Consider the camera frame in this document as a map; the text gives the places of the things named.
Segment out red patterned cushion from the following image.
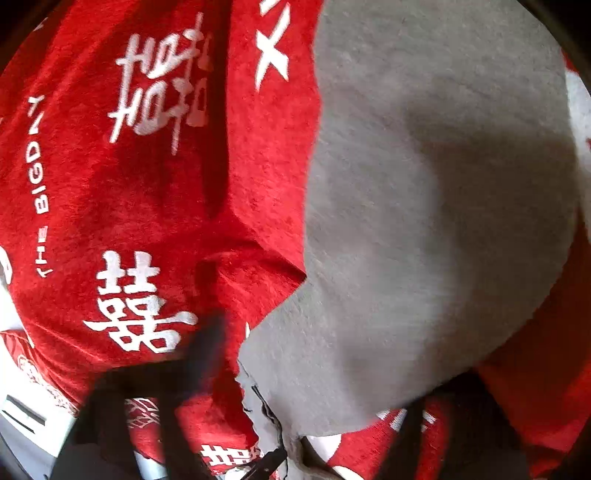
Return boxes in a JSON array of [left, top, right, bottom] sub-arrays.
[[0, 330, 81, 417]]

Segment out red printed blanket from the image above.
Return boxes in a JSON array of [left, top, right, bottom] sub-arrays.
[[0, 0, 591, 480]]

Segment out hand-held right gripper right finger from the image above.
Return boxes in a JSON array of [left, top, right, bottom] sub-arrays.
[[396, 377, 534, 480]]

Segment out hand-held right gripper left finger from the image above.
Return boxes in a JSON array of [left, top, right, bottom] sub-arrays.
[[54, 318, 228, 480]]

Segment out grey fleece garment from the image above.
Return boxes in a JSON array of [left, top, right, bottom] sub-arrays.
[[236, 0, 581, 480]]

